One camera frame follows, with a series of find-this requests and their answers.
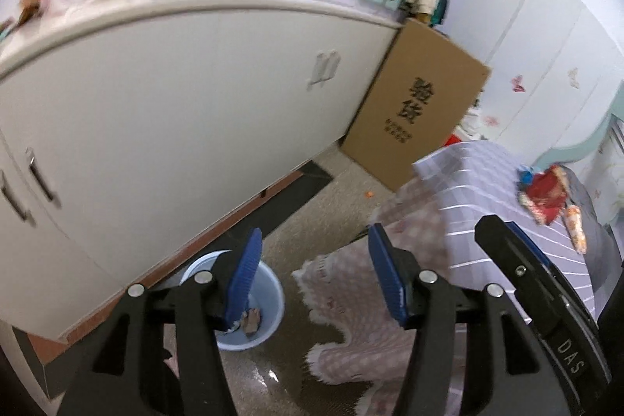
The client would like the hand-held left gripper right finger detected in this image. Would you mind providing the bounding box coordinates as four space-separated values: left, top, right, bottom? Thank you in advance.
368 223 581 416

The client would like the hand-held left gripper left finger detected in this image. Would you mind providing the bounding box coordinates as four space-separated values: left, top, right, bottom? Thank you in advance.
58 228 264 416

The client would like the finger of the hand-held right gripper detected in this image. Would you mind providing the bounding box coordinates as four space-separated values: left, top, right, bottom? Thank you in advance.
506 221 604 340
474 214 581 331

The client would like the blue plastic wastebasket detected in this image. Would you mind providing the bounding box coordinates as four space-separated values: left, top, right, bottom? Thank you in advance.
180 250 286 352

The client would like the orange snack packet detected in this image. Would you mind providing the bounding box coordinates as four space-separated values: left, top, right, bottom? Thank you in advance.
563 204 589 255

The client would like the red fabric item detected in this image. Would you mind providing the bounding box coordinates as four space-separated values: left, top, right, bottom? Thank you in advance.
518 166 569 224

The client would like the pink dotted lace undercloth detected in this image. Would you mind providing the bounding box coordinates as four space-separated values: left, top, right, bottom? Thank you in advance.
292 172 471 416

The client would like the grey checked tablecloth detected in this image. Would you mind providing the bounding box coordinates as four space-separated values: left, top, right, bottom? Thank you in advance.
413 142 604 317

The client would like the grey quilt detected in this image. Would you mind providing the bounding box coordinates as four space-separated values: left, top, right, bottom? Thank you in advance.
565 170 610 246

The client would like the crumpled white plastic bag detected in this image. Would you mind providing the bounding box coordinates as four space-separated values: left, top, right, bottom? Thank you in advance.
461 111 486 139

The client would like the large cardboard box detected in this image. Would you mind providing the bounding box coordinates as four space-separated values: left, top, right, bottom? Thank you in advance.
340 19 492 193

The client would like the long white low cabinet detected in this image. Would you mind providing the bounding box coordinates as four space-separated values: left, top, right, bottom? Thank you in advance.
0 0 405 343

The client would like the white wardrobe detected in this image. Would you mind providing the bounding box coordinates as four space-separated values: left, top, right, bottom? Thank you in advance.
439 0 624 154

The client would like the green and brown small clutter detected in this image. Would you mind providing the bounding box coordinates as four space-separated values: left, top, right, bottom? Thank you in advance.
0 0 42 37

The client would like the mint bunk bed frame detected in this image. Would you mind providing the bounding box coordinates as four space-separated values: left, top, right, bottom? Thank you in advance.
531 104 624 175

